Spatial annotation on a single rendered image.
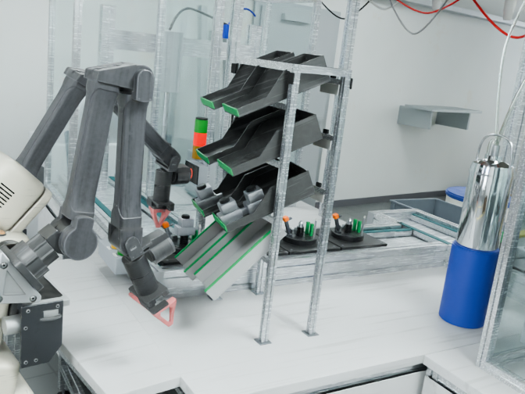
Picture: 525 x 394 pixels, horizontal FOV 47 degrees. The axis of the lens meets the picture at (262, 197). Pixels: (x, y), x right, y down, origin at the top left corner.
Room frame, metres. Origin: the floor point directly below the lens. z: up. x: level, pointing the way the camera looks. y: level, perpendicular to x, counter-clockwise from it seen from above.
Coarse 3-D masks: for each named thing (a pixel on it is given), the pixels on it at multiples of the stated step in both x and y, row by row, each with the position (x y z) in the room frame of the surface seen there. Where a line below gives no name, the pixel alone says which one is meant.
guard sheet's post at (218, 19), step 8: (216, 0) 2.29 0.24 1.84; (224, 0) 2.29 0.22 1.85; (216, 8) 2.28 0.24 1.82; (224, 8) 2.29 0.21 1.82; (216, 16) 2.28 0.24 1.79; (216, 24) 2.28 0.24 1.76; (216, 32) 2.28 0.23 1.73; (216, 40) 2.28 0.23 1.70; (216, 48) 2.28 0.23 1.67; (216, 56) 2.29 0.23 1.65; (216, 64) 2.29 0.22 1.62; (216, 72) 2.29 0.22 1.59; (208, 80) 2.30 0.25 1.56; (216, 80) 2.29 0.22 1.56; (208, 88) 2.29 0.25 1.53; (216, 88) 2.29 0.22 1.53; (208, 112) 2.28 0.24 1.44; (208, 120) 2.28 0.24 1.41; (208, 128) 2.28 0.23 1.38; (208, 136) 2.28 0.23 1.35; (208, 168) 2.29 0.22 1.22; (208, 176) 2.29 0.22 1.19; (200, 216) 2.28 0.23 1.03
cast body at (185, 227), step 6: (186, 216) 2.04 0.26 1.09; (180, 222) 2.04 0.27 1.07; (186, 222) 2.03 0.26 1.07; (192, 222) 2.05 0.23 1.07; (174, 228) 2.05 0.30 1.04; (180, 228) 2.03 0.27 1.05; (186, 228) 2.04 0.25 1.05; (192, 228) 2.05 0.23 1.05; (180, 234) 2.03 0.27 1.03; (186, 234) 2.04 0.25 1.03; (192, 234) 2.05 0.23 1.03
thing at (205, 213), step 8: (256, 168) 1.92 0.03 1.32; (264, 168) 1.79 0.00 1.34; (272, 168) 1.80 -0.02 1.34; (240, 176) 1.90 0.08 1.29; (248, 176) 1.77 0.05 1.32; (224, 184) 1.88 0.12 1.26; (232, 184) 1.89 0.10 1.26; (240, 184) 1.77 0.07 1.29; (248, 184) 1.78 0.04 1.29; (216, 192) 1.87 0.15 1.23; (224, 192) 1.88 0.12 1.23; (232, 192) 1.86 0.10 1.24; (240, 192) 1.77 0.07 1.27; (192, 200) 1.83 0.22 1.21; (200, 208) 1.75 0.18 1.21; (208, 208) 1.73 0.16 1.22; (216, 208) 1.74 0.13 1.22; (208, 216) 1.73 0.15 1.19
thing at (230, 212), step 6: (222, 198) 1.67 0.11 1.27; (228, 198) 1.66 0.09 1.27; (222, 204) 1.65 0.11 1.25; (228, 204) 1.64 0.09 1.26; (234, 204) 1.65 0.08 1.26; (222, 210) 1.64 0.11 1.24; (228, 210) 1.64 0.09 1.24; (234, 210) 1.65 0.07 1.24; (240, 210) 1.66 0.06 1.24; (246, 210) 1.68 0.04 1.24; (222, 216) 1.64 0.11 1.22; (228, 216) 1.65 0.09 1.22; (234, 216) 1.65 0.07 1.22; (240, 216) 1.66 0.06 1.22; (228, 222) 1.65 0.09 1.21
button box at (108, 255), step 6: (102, 240) 2.07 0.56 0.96; (108, 240) 2.08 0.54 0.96; (102, 246) 2.04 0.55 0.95; (108, 246) 2.01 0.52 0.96; (102, 252) 2.04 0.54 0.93; (108, 252) 1.98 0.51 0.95; (114, 252) 1.97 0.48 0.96; (102, 258) 2.03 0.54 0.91; (108, 258) 1.98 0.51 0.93; (114, 258) 1.92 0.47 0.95; (120, 258) 1.92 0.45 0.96; (108, 264) 1.98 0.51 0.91; (114, 264) 1.92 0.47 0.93; (120, 264) 1.92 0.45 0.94; (114, 270) 1.92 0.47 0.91; (120, 270) 1.92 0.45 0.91; (126, 270) 1.93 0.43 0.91
